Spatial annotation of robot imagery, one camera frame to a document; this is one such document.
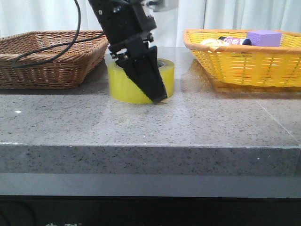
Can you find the yellow tape roll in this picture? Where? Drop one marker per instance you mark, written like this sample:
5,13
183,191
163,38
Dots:
123,89

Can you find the yellow woven basket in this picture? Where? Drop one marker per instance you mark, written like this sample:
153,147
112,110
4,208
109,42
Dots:
248,65

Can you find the purple foam block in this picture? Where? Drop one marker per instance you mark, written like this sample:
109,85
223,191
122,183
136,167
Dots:
265,38

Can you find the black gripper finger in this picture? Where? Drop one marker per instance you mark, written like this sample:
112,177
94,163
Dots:
143,71

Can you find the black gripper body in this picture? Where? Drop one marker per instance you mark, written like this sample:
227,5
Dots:
126,26

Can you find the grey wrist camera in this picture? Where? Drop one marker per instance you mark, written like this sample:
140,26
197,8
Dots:
161,5

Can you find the brown wicker basket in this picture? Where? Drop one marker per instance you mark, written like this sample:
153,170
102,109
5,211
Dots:
66,72

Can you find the white curtain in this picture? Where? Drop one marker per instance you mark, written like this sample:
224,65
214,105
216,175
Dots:
20,16

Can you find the purple labelled black tube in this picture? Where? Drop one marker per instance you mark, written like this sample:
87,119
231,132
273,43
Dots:
236,41

